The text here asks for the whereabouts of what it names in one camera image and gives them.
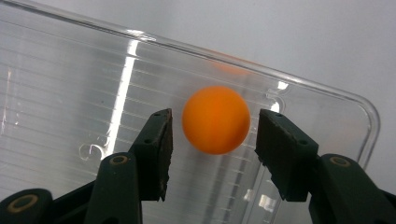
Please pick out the clear plastic tray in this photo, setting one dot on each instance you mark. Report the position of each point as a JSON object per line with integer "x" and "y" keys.
{"x": 77, "y": 93}

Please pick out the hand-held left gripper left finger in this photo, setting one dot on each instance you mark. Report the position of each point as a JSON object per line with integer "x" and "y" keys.
{"x": 149, "y": 155}

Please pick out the orange ball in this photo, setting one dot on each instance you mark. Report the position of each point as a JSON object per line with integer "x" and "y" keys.
{"x": 215, "y": 120}

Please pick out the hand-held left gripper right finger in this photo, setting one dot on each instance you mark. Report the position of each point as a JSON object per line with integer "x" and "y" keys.
{"x": 289, "y": 155}

